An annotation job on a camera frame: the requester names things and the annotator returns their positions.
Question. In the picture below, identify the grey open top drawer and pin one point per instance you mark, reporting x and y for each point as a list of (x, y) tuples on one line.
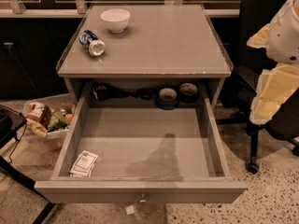
[(145, 155)]

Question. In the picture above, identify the black office chair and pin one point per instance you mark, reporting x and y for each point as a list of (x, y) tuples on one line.
[(240, 88)]

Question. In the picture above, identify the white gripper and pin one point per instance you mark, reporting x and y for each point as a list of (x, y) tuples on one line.
[(284, 39)]

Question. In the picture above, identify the white ceramic bowl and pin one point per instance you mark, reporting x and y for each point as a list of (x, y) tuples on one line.
[(116, 20)]

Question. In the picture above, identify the blue pepsi can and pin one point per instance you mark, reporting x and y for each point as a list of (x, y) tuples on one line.
[(91, 43)]

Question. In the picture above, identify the blue tape roll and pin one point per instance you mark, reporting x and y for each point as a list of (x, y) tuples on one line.
[(167, 99)]

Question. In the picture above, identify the grey cabinet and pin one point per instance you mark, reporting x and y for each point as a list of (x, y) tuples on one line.
[(161, 42)]

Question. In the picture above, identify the white paper packets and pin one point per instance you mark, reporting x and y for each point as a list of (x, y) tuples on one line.
[(84, 164)]

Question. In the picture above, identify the bin of snack bags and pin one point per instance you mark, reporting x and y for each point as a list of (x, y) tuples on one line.
[(48, 119)]

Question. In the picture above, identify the black tape roll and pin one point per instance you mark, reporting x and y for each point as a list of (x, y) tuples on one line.
[(188, 93)]

